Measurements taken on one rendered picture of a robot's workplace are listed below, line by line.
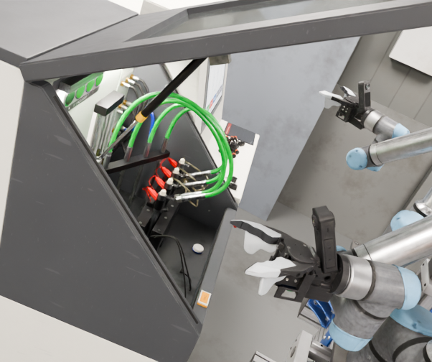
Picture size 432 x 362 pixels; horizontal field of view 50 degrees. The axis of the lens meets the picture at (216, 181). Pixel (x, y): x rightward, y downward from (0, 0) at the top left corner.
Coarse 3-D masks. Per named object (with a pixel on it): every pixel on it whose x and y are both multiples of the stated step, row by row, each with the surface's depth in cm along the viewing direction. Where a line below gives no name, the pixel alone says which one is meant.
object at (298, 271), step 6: (300, 264) 75; (306, 264) 76; (282, 270) 72; (288, 270) 72; (294, 270) 73; (300, 270) 73; (306, 270) 75; (282, 276) 73; (294, 276) 73; (300, 276) 74
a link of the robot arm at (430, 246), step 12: (408, 228) 95; (420, 228) 94; (372, 240) 98; (384, 240) 96; (396, 240) 95; (408, 240) 94; (420, 240) 93; (348, 252) 98; (360, 252) 97; (372, 252) 96; (384, 252) 95; (396, 252) 94; (408, 252) 94; (420, 252) 93; (396, 264) 95; (408, 264) 96
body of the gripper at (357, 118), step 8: (344, 96) 176; (352, 96) 177; (352, 104) 173; (344, 112) 177; (352, 112) 175; (360, 112) 173; (368, 112) 170; (344, 120) 177; (352, 120) 176; (360, 120) 174; (360, 128) 174
